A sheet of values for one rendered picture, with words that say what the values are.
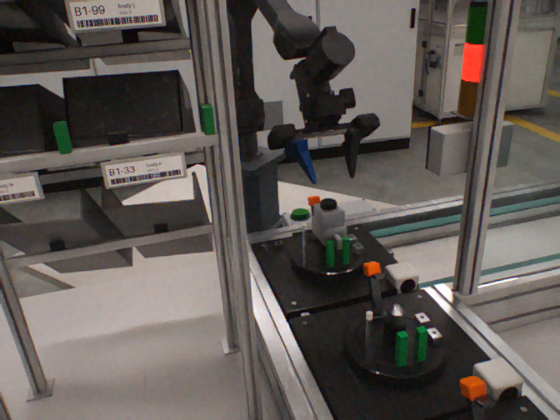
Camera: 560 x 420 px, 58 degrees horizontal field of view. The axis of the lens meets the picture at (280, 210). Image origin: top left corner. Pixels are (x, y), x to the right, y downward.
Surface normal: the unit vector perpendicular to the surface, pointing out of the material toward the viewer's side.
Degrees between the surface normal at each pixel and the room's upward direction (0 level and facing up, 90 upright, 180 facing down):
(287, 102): 90
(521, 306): 90
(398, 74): 90
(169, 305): 0
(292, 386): 0
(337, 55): 55
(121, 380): 0
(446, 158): 90
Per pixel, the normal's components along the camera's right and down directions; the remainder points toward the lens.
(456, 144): 0.28, 0.41
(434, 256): -0.05, -0.90
